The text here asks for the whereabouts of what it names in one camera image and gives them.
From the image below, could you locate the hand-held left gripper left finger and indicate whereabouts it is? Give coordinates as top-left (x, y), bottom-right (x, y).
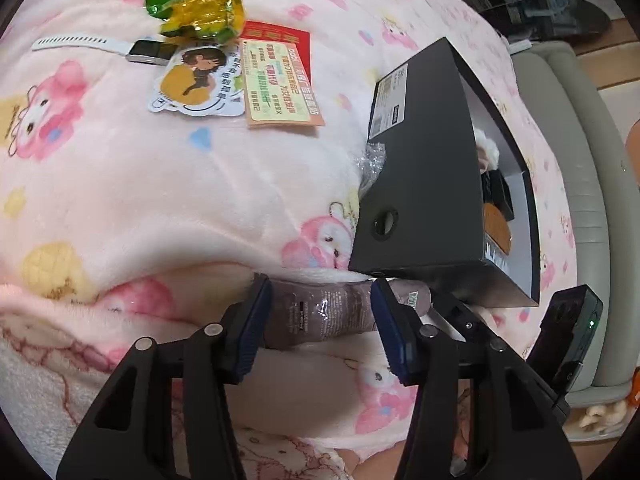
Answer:
top-left (55, 272), bottom-right (273, 480)

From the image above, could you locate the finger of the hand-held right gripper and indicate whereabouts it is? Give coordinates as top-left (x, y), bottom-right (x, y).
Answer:
top-left (425, 291), bottom-right (495, 343)

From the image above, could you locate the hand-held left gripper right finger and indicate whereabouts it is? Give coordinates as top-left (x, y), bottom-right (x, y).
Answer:
top-left (370, 277), bottom-right (583, 480)

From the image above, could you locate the grey-brown packet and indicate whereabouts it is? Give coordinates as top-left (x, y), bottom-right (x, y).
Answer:
top-left (260, 280), bottom-right (432, 351)

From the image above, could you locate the brown round object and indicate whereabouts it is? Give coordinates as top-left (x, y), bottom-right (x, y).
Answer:
top-left (482, 201), bottom-right (513, 256)

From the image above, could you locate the small black object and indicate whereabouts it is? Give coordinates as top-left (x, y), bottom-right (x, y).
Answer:
top-left (480, 169), bottom-right (516, 221)

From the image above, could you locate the black box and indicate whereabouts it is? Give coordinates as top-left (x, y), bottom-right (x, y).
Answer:
top-left (347, 36), bottom-right (543, 309)

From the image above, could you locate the white plush toy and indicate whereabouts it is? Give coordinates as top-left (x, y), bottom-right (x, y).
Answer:
top-left (472, 127), bottom-right (502, 173)

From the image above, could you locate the red card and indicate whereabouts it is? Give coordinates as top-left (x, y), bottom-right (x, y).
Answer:
top-left (240, 20), bottom-right (326, 131)

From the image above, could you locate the cartoon sticker card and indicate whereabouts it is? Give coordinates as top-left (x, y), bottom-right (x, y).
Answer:
top-left (146, 42), bottom-right (247, 118)

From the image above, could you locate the white smartwatch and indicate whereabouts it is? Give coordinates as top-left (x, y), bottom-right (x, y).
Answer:
top-left (31, 35), bottom-right (178, 67)

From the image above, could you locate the green snack packet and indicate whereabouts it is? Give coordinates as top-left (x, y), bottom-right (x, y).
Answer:
top-left (144, 0), bottom-right (247, 43)

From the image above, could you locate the white fluffy slipper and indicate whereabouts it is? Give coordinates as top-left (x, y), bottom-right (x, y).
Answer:
top-left (577, 400), bottom-right (628, 431)

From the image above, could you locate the pink printed blanket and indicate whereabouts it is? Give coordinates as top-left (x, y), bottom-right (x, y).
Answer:
top-left (0, 0), bottom-right (581, 480)

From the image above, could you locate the clear plastic wrapper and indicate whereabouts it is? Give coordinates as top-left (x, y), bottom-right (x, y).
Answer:
top-left (357, 142), bottom-right (388, 196)

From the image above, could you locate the person's leg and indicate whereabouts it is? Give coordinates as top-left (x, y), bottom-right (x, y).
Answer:
top-left (624, 117), bottom-right (640, 186)

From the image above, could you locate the white cloth pink outline print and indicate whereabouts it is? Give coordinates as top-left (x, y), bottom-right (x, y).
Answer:
top-left (0, 310), bottom-right (361, 480)

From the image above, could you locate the grey padded bed frame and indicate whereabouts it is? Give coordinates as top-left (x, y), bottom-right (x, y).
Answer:
top-left (510, 40), bottom-right (640, 406)

